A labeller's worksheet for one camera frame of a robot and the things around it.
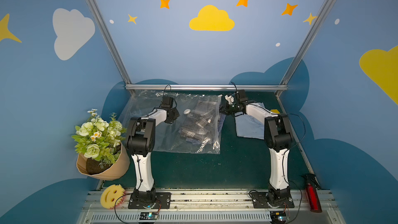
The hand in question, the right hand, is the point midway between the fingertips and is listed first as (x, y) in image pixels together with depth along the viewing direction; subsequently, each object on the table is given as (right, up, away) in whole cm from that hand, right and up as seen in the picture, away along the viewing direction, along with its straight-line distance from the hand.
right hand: (219, 109), depth 101 cm
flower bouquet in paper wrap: (-54, -20, -36) cm, 68 cm away
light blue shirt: (+20, -12, +1) cm, 23 cm away
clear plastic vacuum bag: (-15, -13, -5) cm, 20 cm away
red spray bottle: (+45, -40, -23) cm, 64 cm away
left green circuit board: (-37, -50, -30) cm, 69 cm away
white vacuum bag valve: (-22, -1, +7) cm, 23 cm away
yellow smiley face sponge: (-55, -41, -28) cm, 75 cm away
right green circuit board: (+23, -50, -30) cm, 63 cm away
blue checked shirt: (+1, -7, -2) cm, 8 cm away
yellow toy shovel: (+42, -2, +11) cm, 43 cm away
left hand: (-27, -3, +3) cm, 27 cm away
